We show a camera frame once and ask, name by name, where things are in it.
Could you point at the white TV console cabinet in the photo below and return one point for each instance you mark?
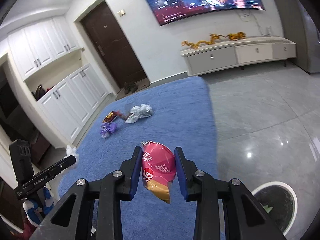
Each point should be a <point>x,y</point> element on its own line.
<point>230,54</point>

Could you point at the golden dragon figurine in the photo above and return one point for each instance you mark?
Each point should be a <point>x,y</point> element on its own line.
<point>213,38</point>

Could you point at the white wrapper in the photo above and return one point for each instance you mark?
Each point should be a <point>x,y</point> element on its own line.
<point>138,112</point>

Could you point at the white wall cabinet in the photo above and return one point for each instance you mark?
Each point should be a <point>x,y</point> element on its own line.
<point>47,53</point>

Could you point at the grey refrigerator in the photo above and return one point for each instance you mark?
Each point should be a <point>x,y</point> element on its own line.
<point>299,27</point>

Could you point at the purple wrapper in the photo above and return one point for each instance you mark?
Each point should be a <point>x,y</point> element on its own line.
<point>107,129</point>

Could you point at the brown snack chip bag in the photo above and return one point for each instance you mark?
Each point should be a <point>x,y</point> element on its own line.
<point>112,116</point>

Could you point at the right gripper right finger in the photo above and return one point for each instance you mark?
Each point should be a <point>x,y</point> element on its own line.
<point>227,203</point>

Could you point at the brown door mat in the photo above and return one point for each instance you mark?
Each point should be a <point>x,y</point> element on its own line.
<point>142,84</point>

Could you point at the pink orange snack bag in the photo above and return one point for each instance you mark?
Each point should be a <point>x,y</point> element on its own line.
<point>158,169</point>

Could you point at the blue fluffy bed cover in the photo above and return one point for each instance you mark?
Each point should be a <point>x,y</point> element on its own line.
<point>182,117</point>

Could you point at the dark brown entrance door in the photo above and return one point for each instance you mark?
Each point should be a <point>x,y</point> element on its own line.
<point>112,45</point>

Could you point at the white round trash bin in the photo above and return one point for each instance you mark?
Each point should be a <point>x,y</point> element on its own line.
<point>280,202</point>

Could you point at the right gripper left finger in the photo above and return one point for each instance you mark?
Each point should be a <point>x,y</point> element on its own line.
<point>93,208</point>

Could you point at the white light switch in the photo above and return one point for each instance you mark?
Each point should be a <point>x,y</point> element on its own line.
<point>121,13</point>

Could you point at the grey transparent red wrapper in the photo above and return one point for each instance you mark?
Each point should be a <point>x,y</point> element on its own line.
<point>126,111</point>

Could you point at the pair of dark shoes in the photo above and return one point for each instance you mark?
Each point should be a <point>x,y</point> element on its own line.
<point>130,87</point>

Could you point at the black handbag on shelf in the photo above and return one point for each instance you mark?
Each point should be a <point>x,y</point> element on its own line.
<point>39,92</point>

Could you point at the blue white gloved left hand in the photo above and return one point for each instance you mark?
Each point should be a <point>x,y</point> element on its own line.
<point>33,210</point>

